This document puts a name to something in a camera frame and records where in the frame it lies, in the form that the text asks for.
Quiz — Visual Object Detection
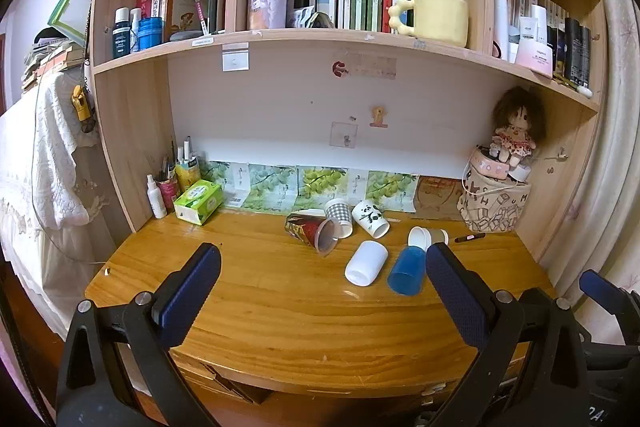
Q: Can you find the dark blue bottle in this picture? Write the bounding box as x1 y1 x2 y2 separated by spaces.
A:
113 7 132 60

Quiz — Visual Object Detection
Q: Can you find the pile of books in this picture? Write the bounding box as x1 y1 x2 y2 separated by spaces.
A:
21 27 87 95

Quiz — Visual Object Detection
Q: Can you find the row of black bottles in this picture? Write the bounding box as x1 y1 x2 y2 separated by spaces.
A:
546 16 593 86

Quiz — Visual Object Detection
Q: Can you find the pink round box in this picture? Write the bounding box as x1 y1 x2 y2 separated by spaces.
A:
469 146 512 180

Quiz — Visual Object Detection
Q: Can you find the clear adhesive hook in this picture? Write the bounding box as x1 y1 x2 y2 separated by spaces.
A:
330 121 359 150

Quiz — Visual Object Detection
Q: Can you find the checkered paper cup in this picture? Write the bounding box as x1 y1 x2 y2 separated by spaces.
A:
324 198 354 239

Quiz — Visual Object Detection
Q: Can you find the brown haired doll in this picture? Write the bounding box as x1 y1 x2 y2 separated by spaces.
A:
490 87 547 168

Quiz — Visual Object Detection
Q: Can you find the orange illustrated box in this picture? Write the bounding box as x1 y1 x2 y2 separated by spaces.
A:
162 0 212 44

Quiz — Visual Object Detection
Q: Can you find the red patterned cup clear rim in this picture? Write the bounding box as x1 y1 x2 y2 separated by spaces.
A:
284 213 342 256

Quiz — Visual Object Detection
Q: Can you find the white plastic cup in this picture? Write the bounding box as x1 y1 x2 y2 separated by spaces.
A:
345 240 389 287

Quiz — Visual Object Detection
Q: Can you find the wooden desk drawer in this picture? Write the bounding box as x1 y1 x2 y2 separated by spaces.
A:
169 349 273 407

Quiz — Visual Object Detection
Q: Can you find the letter print fabric bag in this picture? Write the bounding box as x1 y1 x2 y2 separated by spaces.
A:
457 163 532 234

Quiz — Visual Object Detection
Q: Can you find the white cosmetic tube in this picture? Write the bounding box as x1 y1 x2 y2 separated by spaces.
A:
529 4 549 42

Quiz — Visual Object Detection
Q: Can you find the pale floral curtain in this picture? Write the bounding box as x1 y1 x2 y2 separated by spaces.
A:
570 0 640 345

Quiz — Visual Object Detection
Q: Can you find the yellow box with pens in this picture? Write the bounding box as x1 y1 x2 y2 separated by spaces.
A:
175 136 202 194

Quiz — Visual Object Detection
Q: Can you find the yellow ceramic mug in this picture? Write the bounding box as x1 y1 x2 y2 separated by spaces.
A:
388 0 470 49

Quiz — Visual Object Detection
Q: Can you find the wooden desk bookshelf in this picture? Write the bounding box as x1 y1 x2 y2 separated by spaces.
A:
84 0 607 410

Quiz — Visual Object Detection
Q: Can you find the white spray bottle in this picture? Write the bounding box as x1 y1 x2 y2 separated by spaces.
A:
146 174 168 220

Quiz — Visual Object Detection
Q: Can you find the brown cardboard sheet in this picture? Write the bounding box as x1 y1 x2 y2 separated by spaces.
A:
414 176 467 221

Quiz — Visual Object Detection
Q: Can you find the row of leaf print cards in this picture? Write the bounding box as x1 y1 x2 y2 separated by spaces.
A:
199 159 420 214

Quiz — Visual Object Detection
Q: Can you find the white paper label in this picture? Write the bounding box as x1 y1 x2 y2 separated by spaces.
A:
221 42 250 72

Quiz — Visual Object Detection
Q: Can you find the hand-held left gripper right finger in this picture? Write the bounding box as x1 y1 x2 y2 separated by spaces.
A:
425 242 602 427

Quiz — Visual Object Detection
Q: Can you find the panda print cup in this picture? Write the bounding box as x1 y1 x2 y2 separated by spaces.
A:
351 200 390 239

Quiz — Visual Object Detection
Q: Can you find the yellow hanging tool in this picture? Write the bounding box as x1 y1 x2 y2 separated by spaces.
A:
71 83 98 134

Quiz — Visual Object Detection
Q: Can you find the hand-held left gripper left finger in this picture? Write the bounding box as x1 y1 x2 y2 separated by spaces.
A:
55 242 223 427

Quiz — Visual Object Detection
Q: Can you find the green tissue pack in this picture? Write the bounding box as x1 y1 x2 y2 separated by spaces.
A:
173 180 224 227

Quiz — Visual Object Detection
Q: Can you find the pen holder with pens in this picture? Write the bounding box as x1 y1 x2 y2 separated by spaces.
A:
156 139 179 214

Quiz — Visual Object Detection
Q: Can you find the blue jar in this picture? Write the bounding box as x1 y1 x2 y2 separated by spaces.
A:
137 17 165 52

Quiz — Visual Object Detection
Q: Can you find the white slim bottle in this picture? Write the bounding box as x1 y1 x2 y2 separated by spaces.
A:
129 8 144 54

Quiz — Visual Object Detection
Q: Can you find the blue plastic cup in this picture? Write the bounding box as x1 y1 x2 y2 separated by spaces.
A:
387 246 429 297

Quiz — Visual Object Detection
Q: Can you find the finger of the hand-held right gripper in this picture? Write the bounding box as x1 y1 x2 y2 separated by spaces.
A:
579 269 640 344

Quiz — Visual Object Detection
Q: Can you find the white lace cloth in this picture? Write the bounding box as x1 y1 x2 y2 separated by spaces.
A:
0 71 112 253

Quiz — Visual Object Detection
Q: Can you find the small white cup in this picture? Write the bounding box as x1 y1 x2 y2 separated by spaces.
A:
407 227 450 254

